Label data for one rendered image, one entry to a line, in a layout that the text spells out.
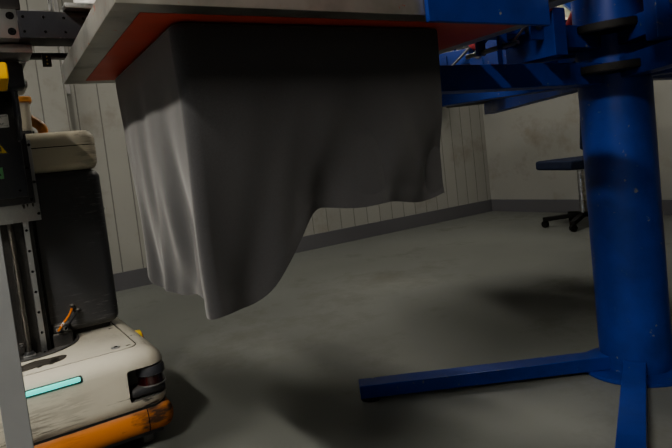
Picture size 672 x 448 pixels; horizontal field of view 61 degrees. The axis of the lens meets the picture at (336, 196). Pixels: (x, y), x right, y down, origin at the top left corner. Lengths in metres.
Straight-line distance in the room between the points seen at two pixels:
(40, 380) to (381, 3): 1.23
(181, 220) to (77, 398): 0.81
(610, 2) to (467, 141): 4.16
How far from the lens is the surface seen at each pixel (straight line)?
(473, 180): 5.91
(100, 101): 4.17
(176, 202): 0.96
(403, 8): 0.96
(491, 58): 1.87
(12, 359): 1.15
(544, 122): 5.61
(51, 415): 1.67
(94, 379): 1.66
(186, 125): 0.84
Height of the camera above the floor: 0.74
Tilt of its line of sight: 4 degrees down
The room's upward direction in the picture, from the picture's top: 6 degrees counter-clockwise
